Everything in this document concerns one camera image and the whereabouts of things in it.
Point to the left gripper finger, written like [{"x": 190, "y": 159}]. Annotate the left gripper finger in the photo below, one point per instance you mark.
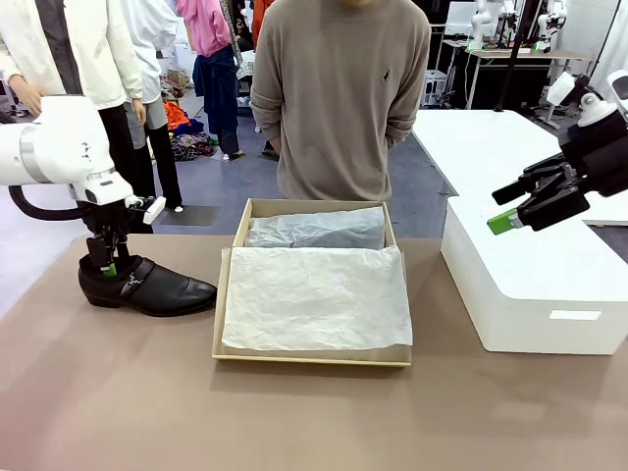
[
  {"x": 99, "y": 252},
  {"x": 117, "y": 255}
]

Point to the brown cardboard shoe box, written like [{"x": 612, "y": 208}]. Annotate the brown cardboard shoe box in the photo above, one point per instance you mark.
[{"x": 314, "y": 359}]

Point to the background lab table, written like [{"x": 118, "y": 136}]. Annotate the background lab table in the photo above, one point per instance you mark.
[{"x": 520, "y": 56}]

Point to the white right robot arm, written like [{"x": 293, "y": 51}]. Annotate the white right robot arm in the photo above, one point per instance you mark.
[{"x": 615, "y": 90}]

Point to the white plastic storage box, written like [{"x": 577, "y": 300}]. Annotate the white plastic storage box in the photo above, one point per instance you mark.
[{"x": 530, "y": 275}]

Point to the colourful pile of clothes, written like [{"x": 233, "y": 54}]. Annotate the colourful pile of clothes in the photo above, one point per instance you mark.
[{"x": 186, "y": 132}]

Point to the dark floor mat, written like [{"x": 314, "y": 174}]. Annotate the dark floor mat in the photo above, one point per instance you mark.
[{"x": 191, "y": 216}]

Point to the black vertical pole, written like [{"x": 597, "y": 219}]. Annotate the black vertical pole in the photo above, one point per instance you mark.
[{"x": 512, "y": 54}]

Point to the black leather buckle shoe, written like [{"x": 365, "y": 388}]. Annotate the black leather buckle shoe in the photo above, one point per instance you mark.
[{"x": 157, "y": 292}]

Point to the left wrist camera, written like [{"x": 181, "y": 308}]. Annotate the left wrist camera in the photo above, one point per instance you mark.
[{"x": 153, "y": 210}]

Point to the small white background robot arm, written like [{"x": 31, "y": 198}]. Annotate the small white background robot arm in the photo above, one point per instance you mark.
[
  {"x": 547, "y": 27},
  {"x": 478, "y": 24}
]

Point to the person in beige sweater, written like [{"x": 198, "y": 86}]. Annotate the person in beige sweater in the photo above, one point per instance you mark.
[{"x": 338, "y": 98}]

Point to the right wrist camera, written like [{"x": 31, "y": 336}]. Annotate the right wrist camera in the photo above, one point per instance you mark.
[{"x": 564, "y": 88}]

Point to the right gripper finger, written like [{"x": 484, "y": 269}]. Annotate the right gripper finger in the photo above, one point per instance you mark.
[
  {"x": 539, "y": 176},
  {"x": 554, "y": 208}
]

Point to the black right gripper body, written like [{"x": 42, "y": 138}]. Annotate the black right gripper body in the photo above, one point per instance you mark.
[{"x": 601, "y": 152}]

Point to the mannequin in white shirt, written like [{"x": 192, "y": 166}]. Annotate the mannequin in white shirt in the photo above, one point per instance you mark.
[{"x": 157, "y": 59}]

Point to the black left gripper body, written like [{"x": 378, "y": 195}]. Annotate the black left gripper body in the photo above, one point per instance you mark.
[{"x": 110, "y": 218}]

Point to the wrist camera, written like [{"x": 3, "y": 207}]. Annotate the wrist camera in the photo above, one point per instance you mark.
[
  {"x": 153, "y": 210},
  {"x": 564, "y": 88}
]

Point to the white table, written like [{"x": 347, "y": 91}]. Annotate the white table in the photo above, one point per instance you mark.
[{"x": 481, "y": 147}]

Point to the person in orange hoodie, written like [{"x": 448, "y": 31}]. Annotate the person in orange hoodie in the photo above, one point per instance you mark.
[{"x": 259, "y": 19}]

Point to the white label sticker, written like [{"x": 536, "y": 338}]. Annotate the white label sticker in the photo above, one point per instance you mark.
[{"x": 575, "y": 315}]

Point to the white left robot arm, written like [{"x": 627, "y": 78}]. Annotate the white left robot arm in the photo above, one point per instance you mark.
[{"x": 54, "y": 142}]

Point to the mannequin in pink hoodie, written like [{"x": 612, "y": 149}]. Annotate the mannequin in pink hoodie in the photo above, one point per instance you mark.
[{"x": 208, "y": 29}]

